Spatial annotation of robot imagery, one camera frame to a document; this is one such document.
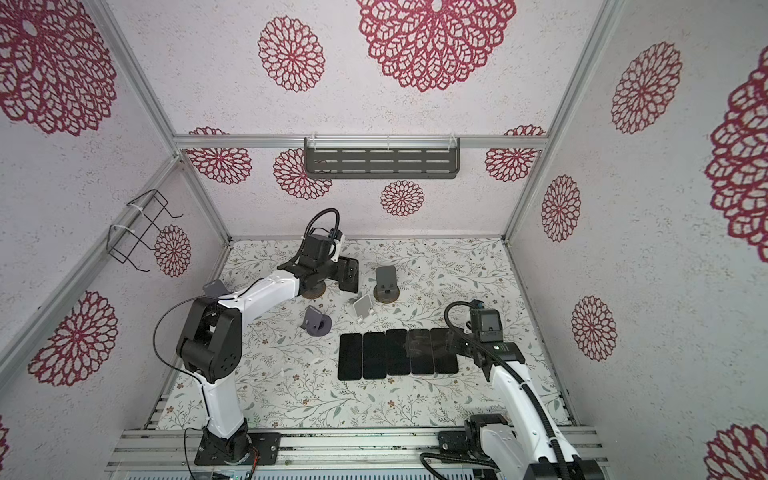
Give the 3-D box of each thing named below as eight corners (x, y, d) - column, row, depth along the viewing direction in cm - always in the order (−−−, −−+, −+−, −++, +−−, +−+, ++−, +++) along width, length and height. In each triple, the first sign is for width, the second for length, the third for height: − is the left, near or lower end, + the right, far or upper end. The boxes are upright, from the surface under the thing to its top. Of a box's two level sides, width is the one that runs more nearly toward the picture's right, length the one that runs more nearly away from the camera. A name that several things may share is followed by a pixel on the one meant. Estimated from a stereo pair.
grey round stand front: (303, 331, 97) (297, 317, 90) (314, 318, 100) (309, 304, 93) (320, 342, 94) (315, 329, 88) (331, 329, 97) (327, 315, 91)
